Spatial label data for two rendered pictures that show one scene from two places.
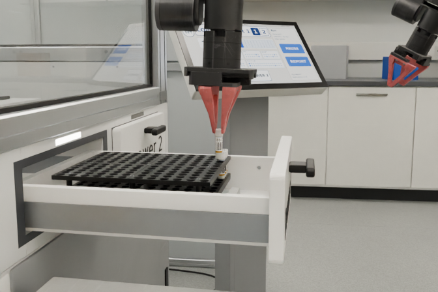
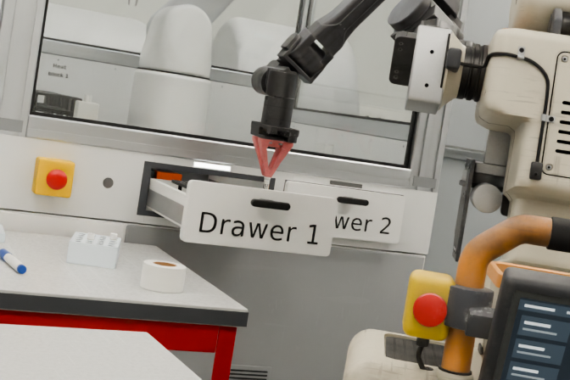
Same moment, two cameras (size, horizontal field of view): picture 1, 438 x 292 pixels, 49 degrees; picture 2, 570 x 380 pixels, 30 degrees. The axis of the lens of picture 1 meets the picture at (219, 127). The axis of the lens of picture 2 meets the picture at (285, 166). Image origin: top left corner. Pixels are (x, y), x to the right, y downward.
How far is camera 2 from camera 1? 1.76 m
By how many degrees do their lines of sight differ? 58
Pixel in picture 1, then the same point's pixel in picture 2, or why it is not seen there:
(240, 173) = not seen: hidden behind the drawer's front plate
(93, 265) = (226, 279)
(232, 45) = (271, 108)
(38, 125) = (178, 147)
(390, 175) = not seen: outside the picture
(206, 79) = (254, 131)
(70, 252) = (193, 249)
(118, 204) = (166, 195)
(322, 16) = not seen: outside the picture
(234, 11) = (276, 82)
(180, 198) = (178, 194)
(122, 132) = (292, 186)
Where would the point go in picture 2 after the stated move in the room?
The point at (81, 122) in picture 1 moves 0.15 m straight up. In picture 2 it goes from (231, 159) to (242, 90)
